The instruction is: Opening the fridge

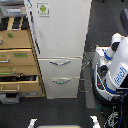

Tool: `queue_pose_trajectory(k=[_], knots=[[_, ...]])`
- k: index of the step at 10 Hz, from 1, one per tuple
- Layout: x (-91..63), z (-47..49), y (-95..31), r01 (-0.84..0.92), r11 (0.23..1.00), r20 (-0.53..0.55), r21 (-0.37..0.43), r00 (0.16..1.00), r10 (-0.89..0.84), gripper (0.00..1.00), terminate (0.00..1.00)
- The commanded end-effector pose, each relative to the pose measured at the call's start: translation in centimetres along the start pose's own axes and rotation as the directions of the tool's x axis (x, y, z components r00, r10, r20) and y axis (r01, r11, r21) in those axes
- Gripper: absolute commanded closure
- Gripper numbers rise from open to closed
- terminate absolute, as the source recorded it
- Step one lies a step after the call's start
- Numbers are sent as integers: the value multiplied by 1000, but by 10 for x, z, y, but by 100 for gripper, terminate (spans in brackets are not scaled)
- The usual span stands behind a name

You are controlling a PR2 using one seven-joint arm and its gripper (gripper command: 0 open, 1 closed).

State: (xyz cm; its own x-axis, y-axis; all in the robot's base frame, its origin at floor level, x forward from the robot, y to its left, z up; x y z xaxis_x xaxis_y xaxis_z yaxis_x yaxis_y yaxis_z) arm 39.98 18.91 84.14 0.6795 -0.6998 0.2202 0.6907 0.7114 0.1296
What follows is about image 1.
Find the lower fridge drawer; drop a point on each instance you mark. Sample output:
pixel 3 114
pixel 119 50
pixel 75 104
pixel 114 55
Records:
pixel 61 88

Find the upper fridge drawer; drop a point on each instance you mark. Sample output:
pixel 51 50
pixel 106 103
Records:
pixel 58 68

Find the fridge drawer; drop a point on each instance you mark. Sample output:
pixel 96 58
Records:
pixel 58 68
pixel 61 88

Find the green android sticker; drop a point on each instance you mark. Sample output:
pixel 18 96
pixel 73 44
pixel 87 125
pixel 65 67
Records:
pixel 43 9

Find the wooden drawer cabinet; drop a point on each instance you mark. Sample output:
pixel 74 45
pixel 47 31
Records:
pixel 19 69

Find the grey box on shelf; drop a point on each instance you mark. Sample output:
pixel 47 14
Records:
pixel 13 11

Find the white Fetch robot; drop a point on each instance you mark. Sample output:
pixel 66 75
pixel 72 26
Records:
pixel 110 67

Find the white refrigerator body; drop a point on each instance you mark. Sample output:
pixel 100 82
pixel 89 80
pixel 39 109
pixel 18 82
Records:
pixel 59 29

